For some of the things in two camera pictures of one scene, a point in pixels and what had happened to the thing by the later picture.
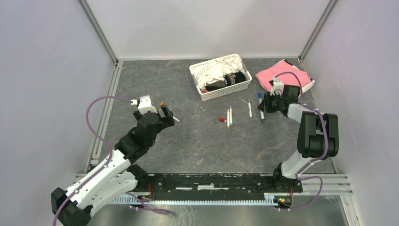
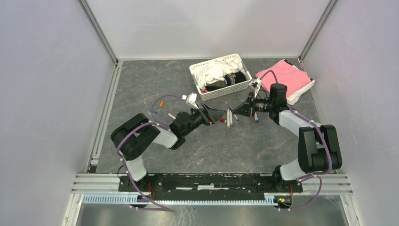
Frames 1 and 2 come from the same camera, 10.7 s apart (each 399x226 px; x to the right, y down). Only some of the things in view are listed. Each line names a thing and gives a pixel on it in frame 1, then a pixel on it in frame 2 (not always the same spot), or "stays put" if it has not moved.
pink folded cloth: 284,66 stays put
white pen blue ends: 260,100 -> 256,117
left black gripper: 167,120 -> 209,115
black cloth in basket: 230,79 stays put
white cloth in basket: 215,71 stays put
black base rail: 215,186 stays put
